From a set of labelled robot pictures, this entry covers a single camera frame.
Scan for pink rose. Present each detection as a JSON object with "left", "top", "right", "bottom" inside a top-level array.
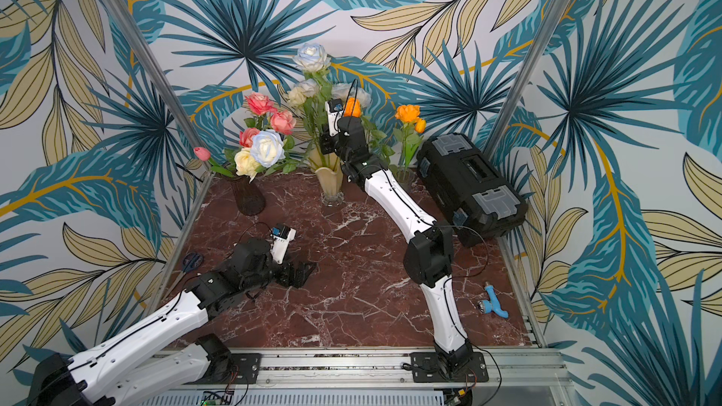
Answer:
[
  {"left": 244, "top": 92, "right": 278, "bottom": 122},
  {"left": 239, "top": 128, "right": 261, "bottom": 148},
  {"left": 270, "top": 111, "right": 297, "bottom": 135}
]

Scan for cream rose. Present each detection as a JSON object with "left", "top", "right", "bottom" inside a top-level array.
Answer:
[
  {"left": 233, "top": 148, "right": 263, "bottom": 182},
  {"left": 286, "top": 85, "right": 317, "bottom": 148}
]

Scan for orange rose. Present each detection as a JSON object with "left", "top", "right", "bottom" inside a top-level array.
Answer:
[
  {"left": 393, "top": 105, "right": 421, "bottom": 167},
  {"left": 343, "top": 98, "right": 363, "bottom": 118}
]

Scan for pink tulip bud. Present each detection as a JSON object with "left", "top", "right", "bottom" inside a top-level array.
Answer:
[{"left": 194, "top": 147, "right": 235, "bottom": 179}]

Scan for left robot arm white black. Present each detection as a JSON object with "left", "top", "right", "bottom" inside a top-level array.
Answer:
[{"left": 26, "top": 238, "right": 317, "bottom": 405}]

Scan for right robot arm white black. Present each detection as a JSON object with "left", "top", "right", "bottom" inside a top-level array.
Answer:
[{"left": 320, "top": 117, "right": 474, "bottom": 381}]

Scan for cream yellow fluted vase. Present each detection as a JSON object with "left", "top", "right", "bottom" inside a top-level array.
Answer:
[{"left": 308, "top": 148, "right": 344, "bottom": 207}]

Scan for clear glass vase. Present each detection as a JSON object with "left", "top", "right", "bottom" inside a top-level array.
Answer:
[{"left": 391, "top": 165, "right": 416, "bottom": 192}]

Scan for dark purple glass vase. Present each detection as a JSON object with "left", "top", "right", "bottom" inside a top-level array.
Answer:
[{"left": 229, "top": 176, "right": 266, "bottom": 216}]

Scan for black plastic toolbox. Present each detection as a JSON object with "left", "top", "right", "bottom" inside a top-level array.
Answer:
[{"left": 417, "top": 133, "right": 528, "bottom": 247}]

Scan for blue plastic tool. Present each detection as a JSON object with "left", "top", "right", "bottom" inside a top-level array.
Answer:
[{"left": 479, "top": 284, "right": 509, "bottom": 319}]

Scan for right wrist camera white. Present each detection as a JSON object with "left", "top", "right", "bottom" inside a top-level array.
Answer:
[{"left": 325, "top": 99, "right": 345, "bottom": 136}]

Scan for blue handled scissors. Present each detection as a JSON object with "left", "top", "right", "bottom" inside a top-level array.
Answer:
[{"left": 164, "top": 252, "right": 204, "bottom": 299}]

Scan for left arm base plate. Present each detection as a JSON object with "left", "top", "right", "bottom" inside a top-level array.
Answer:
[{"left": 191, "top": 353, "right": 262, "bottom": 385}]

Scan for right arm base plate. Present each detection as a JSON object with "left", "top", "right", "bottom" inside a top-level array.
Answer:
[{"left": 408, "top": 351, "right": 489, "bottom": 385}]

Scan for aluminium front rail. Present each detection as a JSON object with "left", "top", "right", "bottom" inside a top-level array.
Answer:
[{"left": 150, "top": 348, "right": 580, "bottom": 405}]

